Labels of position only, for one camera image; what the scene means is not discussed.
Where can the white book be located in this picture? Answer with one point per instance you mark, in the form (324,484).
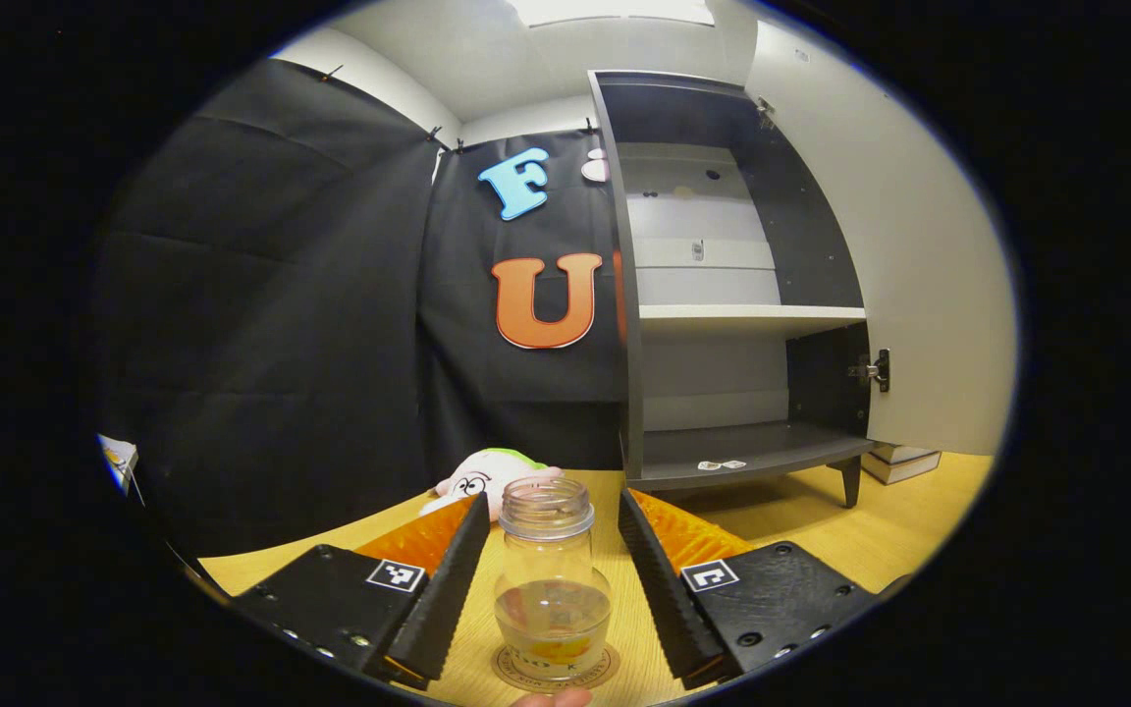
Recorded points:
(909,454)
(894,471)

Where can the black backdrop cloth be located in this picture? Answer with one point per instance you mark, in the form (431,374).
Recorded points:
(281,344)

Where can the large ceiling light panel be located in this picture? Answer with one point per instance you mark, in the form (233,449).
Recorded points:
(615,10)

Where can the beige cabinet door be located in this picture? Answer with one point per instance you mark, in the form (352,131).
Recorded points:
(919,295)

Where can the round brown coaster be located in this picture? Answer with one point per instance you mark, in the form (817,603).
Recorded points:
(611,668)

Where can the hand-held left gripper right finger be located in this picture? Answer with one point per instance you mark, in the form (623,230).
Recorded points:
(673,599)

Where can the clear glass bottle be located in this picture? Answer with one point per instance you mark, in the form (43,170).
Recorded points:
(551,550)

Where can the metal door hinge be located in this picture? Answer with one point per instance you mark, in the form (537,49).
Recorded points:
(878,371)
(765,110)

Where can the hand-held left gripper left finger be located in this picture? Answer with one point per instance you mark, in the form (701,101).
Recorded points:
(448,599)

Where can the dark grey cabinet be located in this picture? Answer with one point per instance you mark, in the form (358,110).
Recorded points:
(811,245)

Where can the pink and green plush toy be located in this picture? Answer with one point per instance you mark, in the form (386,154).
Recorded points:
(487,476)

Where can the white cabinet shelf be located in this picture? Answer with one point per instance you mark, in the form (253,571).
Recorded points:
(752,314)

